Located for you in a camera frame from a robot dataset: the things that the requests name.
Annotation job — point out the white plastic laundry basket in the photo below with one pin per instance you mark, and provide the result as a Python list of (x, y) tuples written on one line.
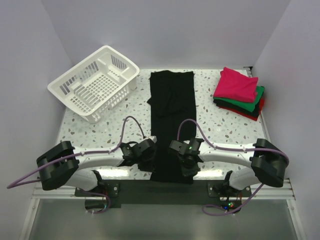
[(97, 83)]

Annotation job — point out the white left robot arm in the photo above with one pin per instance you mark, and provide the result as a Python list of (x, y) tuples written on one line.
[(67, 165)]

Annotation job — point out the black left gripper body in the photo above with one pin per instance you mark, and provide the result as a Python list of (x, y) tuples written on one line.
[(145, 164)]

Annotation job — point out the red folded t shirt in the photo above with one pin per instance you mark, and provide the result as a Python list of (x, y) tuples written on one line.
[(260, 107)]

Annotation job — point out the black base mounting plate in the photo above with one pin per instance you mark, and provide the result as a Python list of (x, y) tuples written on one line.
[(147, 192)]

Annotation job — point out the green folded t shirt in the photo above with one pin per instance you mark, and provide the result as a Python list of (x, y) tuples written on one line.
[(247, 106)]

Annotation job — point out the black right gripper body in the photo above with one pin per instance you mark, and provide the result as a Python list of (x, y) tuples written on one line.
[(188, 169)]

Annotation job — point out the black folded t shirt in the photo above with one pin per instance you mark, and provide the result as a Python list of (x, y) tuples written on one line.
[(240, 111)]

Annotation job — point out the pink folded t shirt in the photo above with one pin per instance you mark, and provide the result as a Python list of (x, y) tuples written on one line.
[(236, 86)]

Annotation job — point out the black t shirt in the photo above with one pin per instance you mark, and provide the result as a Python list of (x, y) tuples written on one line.
[(172, 102), (240, 111)]

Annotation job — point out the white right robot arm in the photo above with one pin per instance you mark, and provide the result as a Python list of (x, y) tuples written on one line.
[(261, 162)]

